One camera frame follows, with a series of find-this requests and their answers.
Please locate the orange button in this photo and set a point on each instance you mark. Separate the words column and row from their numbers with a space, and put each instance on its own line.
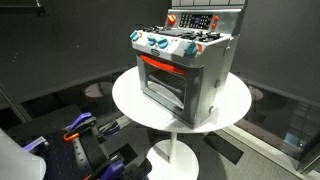
column 216, row 18
column 213, row 26

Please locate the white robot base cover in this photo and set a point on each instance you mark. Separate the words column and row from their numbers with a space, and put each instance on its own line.
column 18, row 164

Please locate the grey toy stove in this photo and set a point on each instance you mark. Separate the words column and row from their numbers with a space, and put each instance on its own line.
column 191, row 96

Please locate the blue knob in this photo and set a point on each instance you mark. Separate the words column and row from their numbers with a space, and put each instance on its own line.
column 162, row 43
column 191, row 49
column 134, row 36
column 152, row 41

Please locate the far right blue knob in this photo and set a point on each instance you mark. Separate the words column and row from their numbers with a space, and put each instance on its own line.
column 191, row 49

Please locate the far left blue knob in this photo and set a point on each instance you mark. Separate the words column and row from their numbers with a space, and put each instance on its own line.
column 134, row 36

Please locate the large orange round knob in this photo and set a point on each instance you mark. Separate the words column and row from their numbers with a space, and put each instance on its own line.
column 171, row 19

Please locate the purple clamp upper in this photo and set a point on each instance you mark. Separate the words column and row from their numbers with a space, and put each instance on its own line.
column 82, row 118

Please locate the purple clamp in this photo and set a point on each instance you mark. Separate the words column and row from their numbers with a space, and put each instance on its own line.
column 82, row 118
column 114, row 171

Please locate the purple clamp lower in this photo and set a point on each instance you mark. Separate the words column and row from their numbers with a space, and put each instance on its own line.
column 114, row 171

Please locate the orange oven door handle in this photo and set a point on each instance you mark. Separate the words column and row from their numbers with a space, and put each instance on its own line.
column 163, row 66

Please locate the round white pedestal table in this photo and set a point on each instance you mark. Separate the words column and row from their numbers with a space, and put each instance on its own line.
column 172, row 159

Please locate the orange clamp handle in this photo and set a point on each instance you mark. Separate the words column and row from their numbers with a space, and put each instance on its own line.
column 68, row 138

